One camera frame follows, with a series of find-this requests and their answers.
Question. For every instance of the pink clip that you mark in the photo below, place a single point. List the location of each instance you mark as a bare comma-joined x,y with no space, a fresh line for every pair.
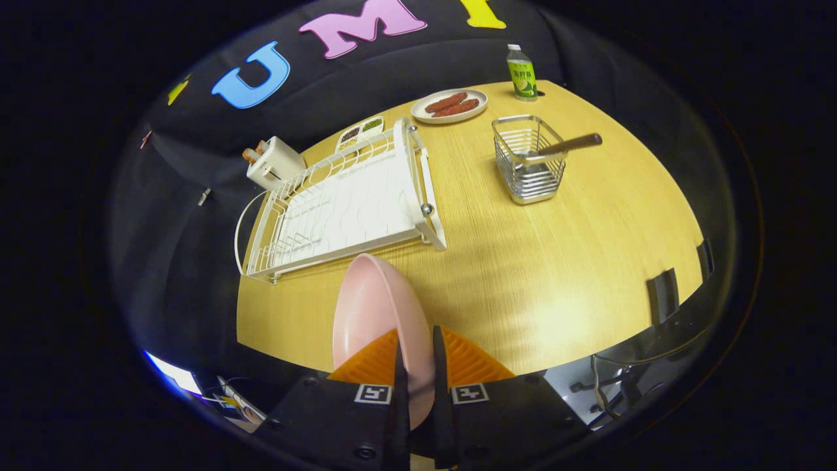
146,139

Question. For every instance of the white toaster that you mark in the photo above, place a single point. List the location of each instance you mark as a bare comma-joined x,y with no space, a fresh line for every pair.
278,167

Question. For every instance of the green label drink bottle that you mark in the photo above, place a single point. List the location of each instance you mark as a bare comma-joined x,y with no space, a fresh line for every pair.
522,78

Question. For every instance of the black table clamp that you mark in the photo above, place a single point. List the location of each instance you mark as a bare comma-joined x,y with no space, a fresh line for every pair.
663,296
705,260

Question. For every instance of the white divided seasoning tray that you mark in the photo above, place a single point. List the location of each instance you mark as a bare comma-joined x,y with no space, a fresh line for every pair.
361,129

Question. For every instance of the white clip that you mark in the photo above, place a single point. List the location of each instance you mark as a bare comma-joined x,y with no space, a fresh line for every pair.
204,197

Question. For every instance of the black backdrop cloth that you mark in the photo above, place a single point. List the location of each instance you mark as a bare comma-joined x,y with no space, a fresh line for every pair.
366,72

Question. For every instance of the white oval dish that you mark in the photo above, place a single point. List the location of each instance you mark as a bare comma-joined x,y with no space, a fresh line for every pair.
480,98

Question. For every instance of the brown sausage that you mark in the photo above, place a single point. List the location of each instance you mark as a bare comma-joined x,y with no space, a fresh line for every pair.
456,108
446,102

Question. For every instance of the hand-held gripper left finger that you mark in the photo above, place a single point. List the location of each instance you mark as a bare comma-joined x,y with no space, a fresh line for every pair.
400,418

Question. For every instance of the pink plate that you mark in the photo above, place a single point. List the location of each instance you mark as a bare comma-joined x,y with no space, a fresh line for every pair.
379,307

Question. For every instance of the lit computer monitor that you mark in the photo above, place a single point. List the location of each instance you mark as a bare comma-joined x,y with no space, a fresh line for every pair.
173,374

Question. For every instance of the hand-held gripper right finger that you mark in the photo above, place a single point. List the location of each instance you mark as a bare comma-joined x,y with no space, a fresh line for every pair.
441,418

